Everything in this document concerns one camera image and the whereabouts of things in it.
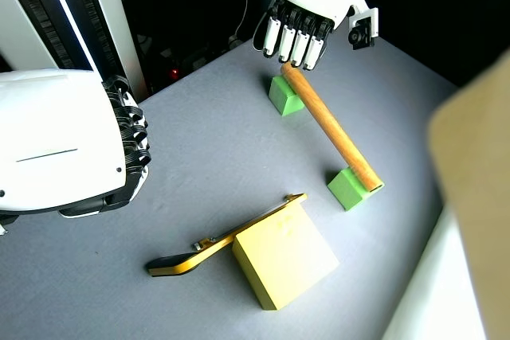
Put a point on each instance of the brown wooden dowel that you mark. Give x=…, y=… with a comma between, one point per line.
x=326, y=121

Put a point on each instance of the yellow frame hacksaw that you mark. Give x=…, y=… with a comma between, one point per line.
x=171, y=265

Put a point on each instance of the green trapezoid block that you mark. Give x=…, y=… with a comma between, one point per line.
x=283, y=97
x=346, y=190

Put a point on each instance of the grey table cloth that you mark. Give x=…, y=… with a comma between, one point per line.
x=199, y=157

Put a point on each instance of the white black robot column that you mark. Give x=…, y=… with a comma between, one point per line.
x=115, y=17

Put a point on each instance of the tan board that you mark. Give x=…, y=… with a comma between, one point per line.
x=478, y=157

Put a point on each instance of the yellow wooden cube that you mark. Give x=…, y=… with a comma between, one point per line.
x=287, y=260

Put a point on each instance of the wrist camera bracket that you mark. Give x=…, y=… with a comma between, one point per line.
x=358, y=35

